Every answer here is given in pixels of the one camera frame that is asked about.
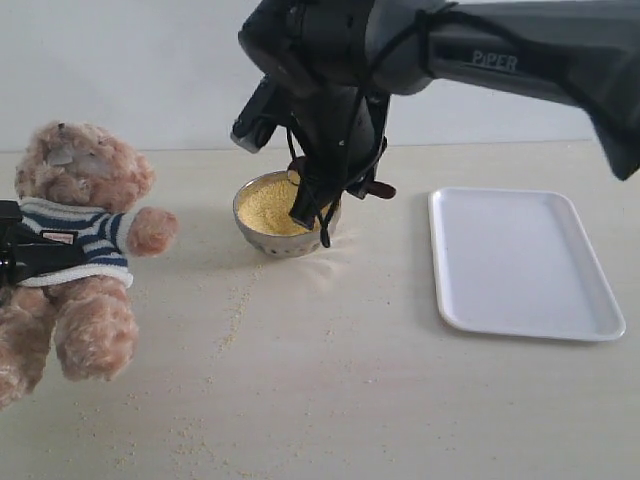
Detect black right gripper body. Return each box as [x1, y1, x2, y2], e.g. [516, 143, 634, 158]
[289, 85, 389, 191]

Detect dark red wooden spoon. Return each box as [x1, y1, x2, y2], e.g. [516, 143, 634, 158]
[286, 156, 396, 200]

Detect teddy bear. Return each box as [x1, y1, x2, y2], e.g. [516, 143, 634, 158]
[1, 120, 178, 406]

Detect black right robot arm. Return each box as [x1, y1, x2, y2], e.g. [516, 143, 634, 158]
[231, 1, 639, 227]

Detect yellow millet grains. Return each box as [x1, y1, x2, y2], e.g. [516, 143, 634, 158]
[238, 179, 308, 236]

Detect steel bowl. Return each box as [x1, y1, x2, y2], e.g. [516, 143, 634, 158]
[233, 171, 322, 258]

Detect white plastic tray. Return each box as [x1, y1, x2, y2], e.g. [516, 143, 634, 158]
[429, 187, 626, 342]

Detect black camera cable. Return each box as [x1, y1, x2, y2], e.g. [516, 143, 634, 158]
[284, 0, 601, 249]

